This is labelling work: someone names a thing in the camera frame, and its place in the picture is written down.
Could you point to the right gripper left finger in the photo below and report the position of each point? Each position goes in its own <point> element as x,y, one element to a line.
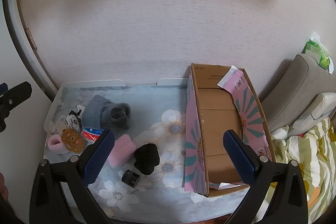
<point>48,203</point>

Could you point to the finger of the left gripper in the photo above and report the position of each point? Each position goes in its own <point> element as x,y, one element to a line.
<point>11,98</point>

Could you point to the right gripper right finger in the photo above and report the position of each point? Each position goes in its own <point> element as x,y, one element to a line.
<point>288,203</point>

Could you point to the pink fuzzy sock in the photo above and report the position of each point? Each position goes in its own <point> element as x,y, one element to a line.
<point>56,145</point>

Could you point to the brown bear fuzzy sock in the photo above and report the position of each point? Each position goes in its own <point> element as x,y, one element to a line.
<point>72,140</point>

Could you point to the red blue floss pick box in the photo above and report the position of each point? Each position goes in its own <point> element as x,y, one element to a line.
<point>90,134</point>

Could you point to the grey fuzzy sock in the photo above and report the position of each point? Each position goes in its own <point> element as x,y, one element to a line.
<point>103,113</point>

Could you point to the pink fuzzy towel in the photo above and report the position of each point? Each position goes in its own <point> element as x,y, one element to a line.
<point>122,151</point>

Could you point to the black fuzzy sock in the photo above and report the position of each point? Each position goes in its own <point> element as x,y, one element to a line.
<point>146,158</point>

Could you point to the green striped floral blanket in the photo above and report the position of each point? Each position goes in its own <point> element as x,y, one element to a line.
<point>315,153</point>

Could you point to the white table tray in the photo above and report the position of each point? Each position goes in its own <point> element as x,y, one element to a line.
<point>97,84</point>

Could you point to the small black jar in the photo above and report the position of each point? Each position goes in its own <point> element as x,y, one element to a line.
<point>130,178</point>

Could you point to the white pillow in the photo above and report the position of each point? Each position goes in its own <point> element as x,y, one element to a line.
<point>322,106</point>

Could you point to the pink patterned cardboard box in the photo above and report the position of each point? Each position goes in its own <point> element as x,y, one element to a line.
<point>220,98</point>

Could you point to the grey upholstered headboard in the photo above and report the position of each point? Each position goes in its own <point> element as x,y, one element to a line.
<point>296,90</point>

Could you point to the green tissue pack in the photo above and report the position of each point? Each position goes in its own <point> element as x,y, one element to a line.
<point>315,49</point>

